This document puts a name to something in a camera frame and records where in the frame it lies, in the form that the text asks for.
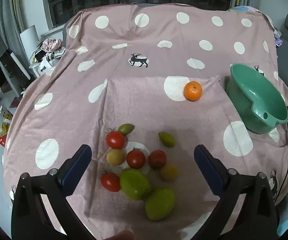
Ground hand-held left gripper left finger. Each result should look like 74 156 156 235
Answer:
11 144 95 240

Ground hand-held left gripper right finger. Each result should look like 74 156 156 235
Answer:
194 144 278 240

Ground red tomato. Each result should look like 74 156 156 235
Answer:
148 150 167 170
126 149 146 169
105 128 126 150
101 168 121 193

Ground yellowish plum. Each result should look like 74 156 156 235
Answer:
106 149 125 166
159 163 179 182

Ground small green olive fruit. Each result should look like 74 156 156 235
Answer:
158 132 176 148
118 123 135 135

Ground green plastic basin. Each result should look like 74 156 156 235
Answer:
225 63 288 134

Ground large green mango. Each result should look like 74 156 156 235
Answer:
145 187 176 221
119 168 151 201

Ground person's left hand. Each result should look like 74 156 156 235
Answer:
105 230 135 240

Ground orange mandarin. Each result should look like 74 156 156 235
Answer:
184 81 203 102

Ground purple cloth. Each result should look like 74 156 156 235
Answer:
274 29 283 48

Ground cartons on floor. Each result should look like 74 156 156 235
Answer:
0 105 13 148

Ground pink polka dot blanket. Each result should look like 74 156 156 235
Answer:
2 3 288 240

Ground white printed bag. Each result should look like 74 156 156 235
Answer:
34 52 67 77

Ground colourful cloth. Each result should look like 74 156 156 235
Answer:
228 5 262 13

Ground pile of pink clothes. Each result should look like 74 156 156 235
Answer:
41 38 64 53

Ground grey curtain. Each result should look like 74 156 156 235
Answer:
0 0 27 55

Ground black cable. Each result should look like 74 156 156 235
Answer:
274 155 288 202

